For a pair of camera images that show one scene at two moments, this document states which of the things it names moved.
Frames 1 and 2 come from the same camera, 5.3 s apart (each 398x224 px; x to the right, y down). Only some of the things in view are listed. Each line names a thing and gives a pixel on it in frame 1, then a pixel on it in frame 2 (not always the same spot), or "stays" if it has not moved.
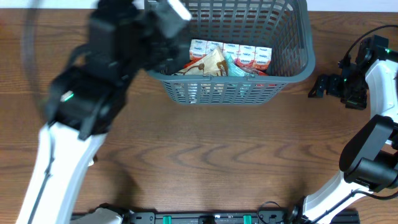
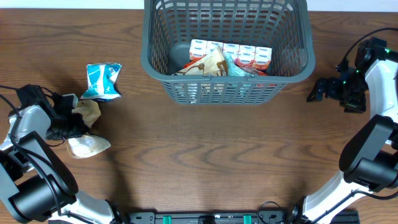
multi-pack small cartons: (244, 56) stays
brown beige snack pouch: (212, 63) stays
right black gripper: (359, 101) stays
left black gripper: (157, 56) -> (78, 126)
